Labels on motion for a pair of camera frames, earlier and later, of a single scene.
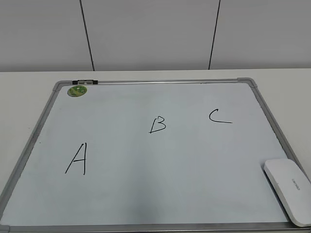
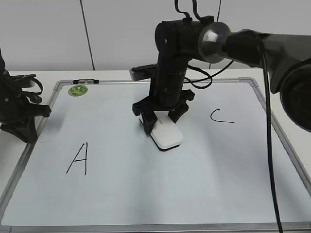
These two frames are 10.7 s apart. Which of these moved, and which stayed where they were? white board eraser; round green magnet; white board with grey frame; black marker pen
Moved: white board eraser
Stayed: black marker pen; white board with grey frame; round green magnet
